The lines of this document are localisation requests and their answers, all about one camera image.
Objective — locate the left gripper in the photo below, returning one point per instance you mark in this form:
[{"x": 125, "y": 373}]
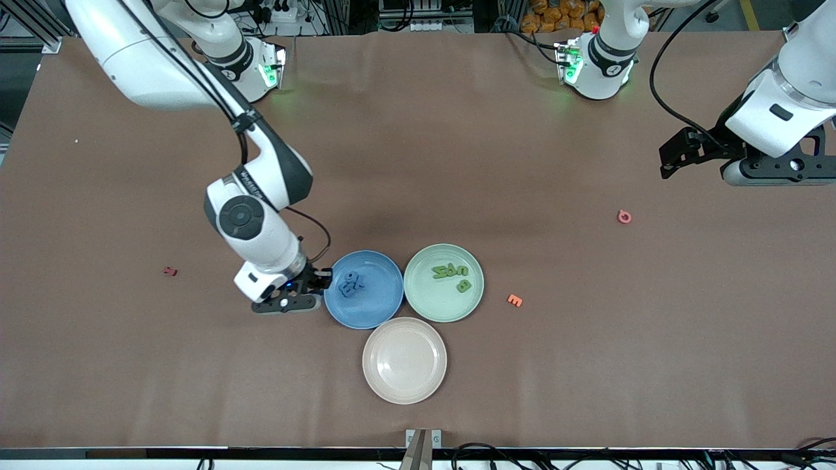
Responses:
[{"x": 716, "y": 147}]

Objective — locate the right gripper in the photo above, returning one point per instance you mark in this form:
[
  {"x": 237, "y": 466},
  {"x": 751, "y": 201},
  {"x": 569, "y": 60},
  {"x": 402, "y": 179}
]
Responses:
[{"x": 309, "y": 279}]

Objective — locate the blue foam letter E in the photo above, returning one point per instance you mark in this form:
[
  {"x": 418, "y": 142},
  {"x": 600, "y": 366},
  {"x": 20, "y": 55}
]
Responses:
[{"x": 345, "y": 289}]

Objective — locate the green foam letter N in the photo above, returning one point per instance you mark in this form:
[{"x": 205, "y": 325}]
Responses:
[{"x": 439, "y": 272}]

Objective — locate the green foam letter B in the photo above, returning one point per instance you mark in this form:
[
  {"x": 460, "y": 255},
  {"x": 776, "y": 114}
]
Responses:
[{"x": 464, "y": 286}]

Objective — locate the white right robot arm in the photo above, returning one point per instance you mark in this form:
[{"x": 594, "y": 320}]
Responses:
[{"x": 150, "y": 65}]

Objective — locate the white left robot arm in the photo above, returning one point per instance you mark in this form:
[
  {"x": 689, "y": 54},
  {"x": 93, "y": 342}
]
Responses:
[{"x": 810, "y": 59}]

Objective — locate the blue plate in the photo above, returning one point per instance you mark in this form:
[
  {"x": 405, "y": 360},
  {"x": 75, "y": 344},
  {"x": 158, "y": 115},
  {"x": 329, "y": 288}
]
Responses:
[{"x": 379, "y": 307}]

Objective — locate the pink foam letter Q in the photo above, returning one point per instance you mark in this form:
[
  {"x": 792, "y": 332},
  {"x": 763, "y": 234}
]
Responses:
[{"x": 620, "y": 217}]

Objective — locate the green plate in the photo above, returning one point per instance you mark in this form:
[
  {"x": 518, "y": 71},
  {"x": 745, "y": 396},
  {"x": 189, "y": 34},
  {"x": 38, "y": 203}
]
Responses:
[{"x": 434, "y": 300}]

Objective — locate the beige plate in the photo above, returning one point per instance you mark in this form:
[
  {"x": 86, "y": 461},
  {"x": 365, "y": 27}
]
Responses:
[{"x": 405, "y": 361}]

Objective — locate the brown table cover sheet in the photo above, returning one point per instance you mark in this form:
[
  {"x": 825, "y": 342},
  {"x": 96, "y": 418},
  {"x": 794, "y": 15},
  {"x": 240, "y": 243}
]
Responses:
[{"x": 418, "y": 163}]

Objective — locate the orange objects pile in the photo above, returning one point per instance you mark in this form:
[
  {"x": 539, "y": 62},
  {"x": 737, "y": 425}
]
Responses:
[{"x": 555, "y": 16}]

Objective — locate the orange foam letter E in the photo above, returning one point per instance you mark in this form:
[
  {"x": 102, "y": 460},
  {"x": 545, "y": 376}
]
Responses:
[{"x": 514, "y": 300}]

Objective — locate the white square power strip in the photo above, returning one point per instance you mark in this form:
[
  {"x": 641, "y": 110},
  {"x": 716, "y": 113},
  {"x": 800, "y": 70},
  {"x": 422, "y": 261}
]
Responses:
[{"x": 281, "y": 13}]

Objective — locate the white long power strip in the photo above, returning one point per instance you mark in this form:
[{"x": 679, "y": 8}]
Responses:
[{"x": 431, "y": 27}]

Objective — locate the aluminium frame corner post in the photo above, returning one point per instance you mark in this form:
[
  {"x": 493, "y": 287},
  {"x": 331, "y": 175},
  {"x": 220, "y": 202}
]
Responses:
[
  {"x": 52, "y": 46},
  {"x": 791, "y": 32}
]

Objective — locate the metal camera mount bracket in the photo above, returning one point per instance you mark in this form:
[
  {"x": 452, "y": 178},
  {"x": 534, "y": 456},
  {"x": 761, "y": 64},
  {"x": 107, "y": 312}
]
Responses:
[{"x": 424, "y": 450}]

